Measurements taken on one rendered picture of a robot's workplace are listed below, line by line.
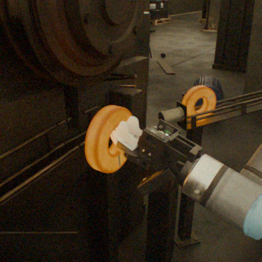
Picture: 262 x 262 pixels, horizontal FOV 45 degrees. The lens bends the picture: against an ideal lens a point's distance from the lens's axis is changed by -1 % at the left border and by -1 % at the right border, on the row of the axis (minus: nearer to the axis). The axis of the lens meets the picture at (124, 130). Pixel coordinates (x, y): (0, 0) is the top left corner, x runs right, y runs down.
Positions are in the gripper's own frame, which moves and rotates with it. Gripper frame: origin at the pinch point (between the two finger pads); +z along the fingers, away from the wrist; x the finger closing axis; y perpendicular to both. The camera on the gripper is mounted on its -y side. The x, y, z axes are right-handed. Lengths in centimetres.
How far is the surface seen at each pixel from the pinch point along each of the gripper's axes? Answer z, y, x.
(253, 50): 30, -37, -294
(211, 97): -2, -11, -69
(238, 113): -12, -16, -81
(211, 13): 276, -114, -865
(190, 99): 4, -11, -60
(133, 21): 16.8, 17.3, -25.2
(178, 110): 6, -17, -57
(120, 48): 14.5, 11.5, -18.5
